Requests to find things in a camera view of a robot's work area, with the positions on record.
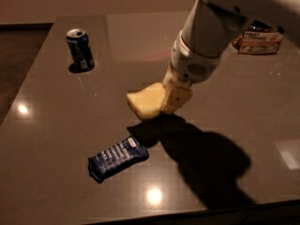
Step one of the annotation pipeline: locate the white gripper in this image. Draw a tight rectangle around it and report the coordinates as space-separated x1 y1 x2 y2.
161 32 219 113

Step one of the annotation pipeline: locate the snack jar with black lid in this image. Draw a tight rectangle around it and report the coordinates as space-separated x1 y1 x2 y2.
232 21 284 55

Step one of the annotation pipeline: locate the blue rxbar blueberry wrapper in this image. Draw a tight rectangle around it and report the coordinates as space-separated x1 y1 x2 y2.
88 135 149 183

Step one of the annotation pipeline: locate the yellow sponge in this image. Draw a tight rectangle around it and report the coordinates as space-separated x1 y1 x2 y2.
127 82 165 120

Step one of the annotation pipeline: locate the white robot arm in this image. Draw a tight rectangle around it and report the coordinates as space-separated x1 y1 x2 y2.
161 0 300 113

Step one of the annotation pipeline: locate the blue soda can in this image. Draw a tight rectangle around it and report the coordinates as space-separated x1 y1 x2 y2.
67 28 95 72

